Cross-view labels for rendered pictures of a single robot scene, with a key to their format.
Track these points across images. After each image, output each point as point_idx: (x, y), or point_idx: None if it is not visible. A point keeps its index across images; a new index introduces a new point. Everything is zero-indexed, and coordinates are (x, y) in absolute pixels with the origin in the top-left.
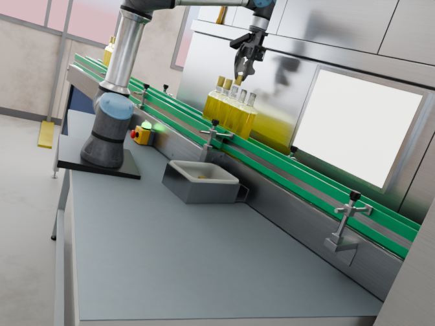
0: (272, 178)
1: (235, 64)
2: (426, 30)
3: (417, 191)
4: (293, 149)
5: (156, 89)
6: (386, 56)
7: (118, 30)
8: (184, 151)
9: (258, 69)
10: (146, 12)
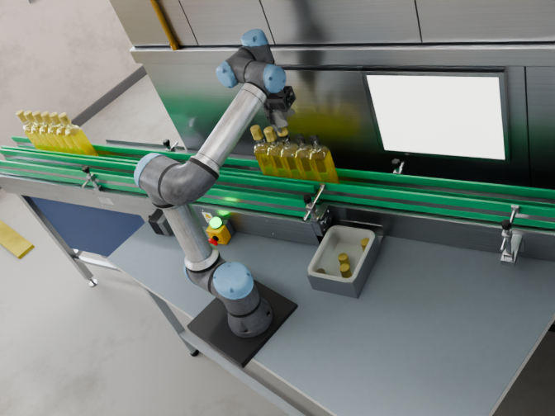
0: None
1: (272, 123)
2: (463, 11)
3: (538, 147)
4: (396, 166)
5: (158, 151)
6: (433, 42)
7: (169, 221)
8: (287, 229)
9: None
10: None
